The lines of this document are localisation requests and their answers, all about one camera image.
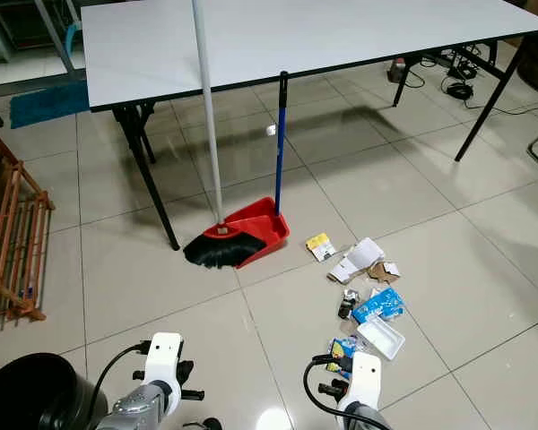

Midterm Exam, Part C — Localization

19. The black power adapter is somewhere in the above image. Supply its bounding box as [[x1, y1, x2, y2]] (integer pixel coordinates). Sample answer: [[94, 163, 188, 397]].
[[444, 79, 476, 101]]

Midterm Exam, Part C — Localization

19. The broom with red head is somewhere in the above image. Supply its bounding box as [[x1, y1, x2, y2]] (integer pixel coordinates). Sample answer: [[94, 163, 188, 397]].
[[182, 0, 267, 271]]

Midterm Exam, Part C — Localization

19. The yellow snack packet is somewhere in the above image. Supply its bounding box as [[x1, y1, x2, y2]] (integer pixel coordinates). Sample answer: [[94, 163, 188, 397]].
[[307, 233, 339, 263]]

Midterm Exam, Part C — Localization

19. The white folding table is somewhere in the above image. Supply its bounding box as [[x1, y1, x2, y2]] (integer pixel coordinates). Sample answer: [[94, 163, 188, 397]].
[[81, 0, 538, 252]]

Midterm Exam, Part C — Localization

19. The teal plastic stool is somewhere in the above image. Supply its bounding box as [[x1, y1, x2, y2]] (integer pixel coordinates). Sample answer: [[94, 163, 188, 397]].
[[63, 22, 82, 56]]

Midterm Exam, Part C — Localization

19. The white crumpled paper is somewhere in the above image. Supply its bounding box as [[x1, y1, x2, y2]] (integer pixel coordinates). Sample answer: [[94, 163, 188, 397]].
[[327, 237, 386, 285]]

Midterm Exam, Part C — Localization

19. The wooden slatted shoe rack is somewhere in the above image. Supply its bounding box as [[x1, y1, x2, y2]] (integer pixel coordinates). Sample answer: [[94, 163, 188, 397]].
[[0, 116, 56, 332]]

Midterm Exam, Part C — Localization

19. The red dustpan with blue handle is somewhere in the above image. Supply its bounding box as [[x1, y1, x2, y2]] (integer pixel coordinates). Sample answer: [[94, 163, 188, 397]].
[[221, 71, 292, 271]]

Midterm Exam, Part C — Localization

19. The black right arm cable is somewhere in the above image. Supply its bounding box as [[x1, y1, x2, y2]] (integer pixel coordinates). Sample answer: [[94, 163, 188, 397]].
[[303, 357, 351, 429]]

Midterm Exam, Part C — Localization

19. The brown cardboard scrap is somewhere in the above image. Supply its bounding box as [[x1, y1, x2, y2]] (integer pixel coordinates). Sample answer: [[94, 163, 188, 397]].
[[366, 260, 403, 286]]

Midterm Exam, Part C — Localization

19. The small black device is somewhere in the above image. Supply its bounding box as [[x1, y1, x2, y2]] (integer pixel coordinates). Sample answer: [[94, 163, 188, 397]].
[[387, 57, 410, 84]]

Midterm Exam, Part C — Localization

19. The teal floor mat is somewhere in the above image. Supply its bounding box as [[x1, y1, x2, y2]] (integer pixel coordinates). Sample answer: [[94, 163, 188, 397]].
[[9, 80, 91, 130]]

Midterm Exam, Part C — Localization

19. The white foam tray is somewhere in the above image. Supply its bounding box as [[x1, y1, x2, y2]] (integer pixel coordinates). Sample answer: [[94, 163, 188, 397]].
[[357, 318, 408, 362]]

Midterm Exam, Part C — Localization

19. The black waste bin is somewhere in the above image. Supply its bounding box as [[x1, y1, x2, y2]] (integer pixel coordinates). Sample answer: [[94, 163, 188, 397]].
[[0, 353, 91, 430]]

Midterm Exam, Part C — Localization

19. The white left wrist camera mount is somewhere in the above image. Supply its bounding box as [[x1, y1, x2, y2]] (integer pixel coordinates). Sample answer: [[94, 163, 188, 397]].
[[143, 332, 184, 389]]

